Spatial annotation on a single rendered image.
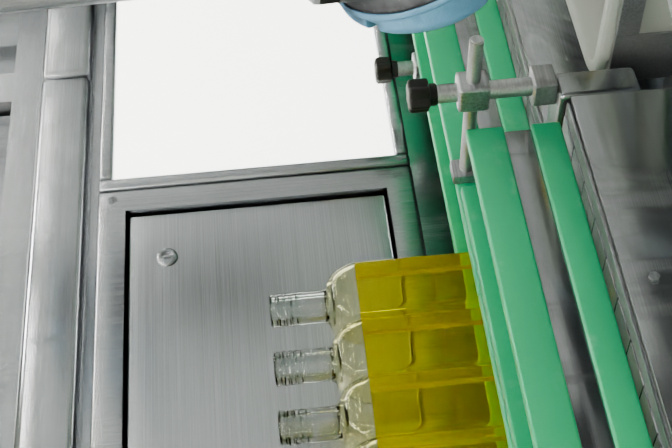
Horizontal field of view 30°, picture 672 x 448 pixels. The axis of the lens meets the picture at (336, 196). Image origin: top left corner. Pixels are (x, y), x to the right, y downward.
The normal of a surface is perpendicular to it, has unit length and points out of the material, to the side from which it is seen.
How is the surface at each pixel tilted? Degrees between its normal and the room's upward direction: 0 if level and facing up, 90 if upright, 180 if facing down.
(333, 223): 90
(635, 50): 90
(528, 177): 90
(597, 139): 90
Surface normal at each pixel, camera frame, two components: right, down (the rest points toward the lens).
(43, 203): -0.03, -0.64
